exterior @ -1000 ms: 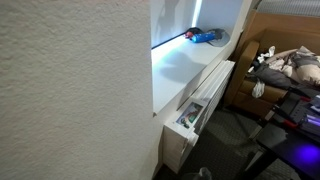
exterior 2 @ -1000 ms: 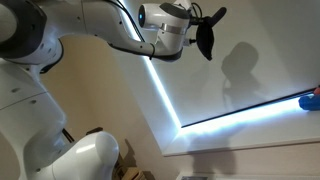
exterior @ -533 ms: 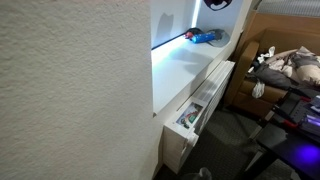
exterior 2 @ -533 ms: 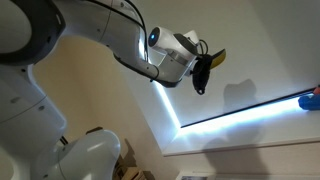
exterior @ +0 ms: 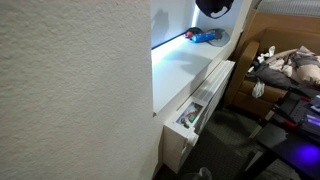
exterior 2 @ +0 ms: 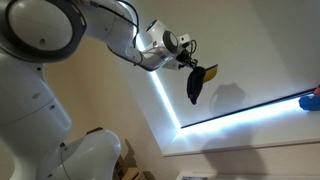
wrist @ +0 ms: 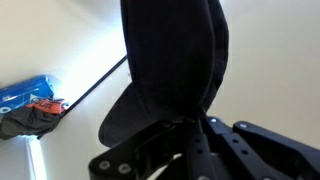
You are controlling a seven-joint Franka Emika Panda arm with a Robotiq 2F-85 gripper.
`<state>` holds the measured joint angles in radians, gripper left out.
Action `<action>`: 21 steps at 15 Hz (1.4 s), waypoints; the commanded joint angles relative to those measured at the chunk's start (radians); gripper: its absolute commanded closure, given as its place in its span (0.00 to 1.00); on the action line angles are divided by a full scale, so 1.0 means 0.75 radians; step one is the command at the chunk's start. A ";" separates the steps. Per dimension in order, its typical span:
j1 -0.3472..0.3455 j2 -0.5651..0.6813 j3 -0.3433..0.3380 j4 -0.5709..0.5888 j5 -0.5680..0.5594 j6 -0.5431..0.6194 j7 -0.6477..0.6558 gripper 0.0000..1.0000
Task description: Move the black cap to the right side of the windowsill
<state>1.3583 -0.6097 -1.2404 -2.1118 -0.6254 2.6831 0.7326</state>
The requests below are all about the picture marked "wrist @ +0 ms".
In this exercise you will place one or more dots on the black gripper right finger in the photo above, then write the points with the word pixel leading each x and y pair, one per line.
pixel 263 153

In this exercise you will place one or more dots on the dark grey cloth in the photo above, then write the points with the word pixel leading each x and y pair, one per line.
pixel 26 123

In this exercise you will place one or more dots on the black cap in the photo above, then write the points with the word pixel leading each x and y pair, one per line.
pixel 170 60

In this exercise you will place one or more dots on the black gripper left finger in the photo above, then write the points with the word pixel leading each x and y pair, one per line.
pixel 133 156

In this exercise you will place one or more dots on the blue box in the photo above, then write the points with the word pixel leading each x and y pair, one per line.
pixel 23 93

